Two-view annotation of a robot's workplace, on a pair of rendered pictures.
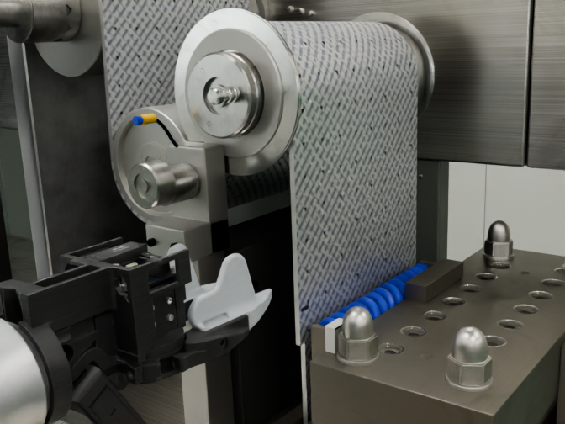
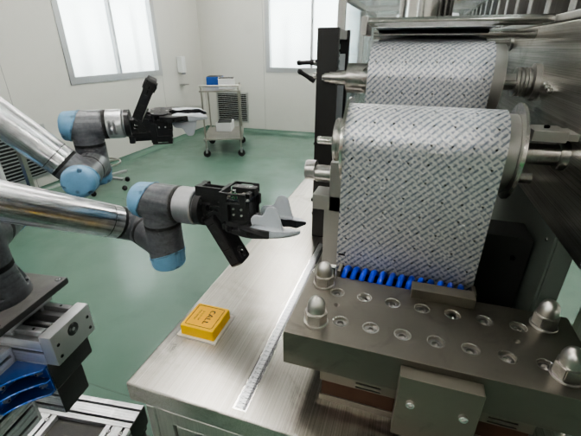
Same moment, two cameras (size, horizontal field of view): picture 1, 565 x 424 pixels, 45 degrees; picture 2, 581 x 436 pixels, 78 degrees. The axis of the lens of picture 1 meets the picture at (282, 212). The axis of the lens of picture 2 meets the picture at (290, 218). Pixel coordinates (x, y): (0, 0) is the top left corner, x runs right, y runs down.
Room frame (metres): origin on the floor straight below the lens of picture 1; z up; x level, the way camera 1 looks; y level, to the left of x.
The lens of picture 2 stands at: (0.32, -0.52, 1.40)
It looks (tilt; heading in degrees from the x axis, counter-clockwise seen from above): 25 degrees down; 70
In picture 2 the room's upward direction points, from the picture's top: straight up
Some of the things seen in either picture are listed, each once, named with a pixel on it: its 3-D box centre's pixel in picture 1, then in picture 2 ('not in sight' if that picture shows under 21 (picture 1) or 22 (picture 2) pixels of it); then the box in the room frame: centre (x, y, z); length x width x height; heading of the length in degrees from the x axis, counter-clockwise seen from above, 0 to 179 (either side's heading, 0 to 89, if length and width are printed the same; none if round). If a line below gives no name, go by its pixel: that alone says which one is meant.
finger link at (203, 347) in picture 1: (192, 340); (251, 228); (0.45, 0.07, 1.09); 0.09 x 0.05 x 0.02; 134
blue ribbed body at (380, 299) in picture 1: (383, 302); (403, 284); (0.68, -0.10, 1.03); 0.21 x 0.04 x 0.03; 142
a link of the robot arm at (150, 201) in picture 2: not in sight; (158, 202); (0.29, 0.22, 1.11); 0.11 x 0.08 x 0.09; 143
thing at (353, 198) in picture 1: (361, 220); (407, 234); (0.69, -0.08, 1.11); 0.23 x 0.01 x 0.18; 142
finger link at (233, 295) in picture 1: (235, 290); (273, 221); (0.49, 0.04, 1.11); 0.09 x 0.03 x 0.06; 134
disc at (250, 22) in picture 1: (234, 93); (347, 140); (0.63, 0.04, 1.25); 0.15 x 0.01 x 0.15; 52
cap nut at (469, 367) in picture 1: (469, 353); (316, 309); (0.49, -0.14, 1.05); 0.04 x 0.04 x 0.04
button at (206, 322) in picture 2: not in sight; (206, 321); (0.35, 0.05, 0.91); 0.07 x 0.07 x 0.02; 52
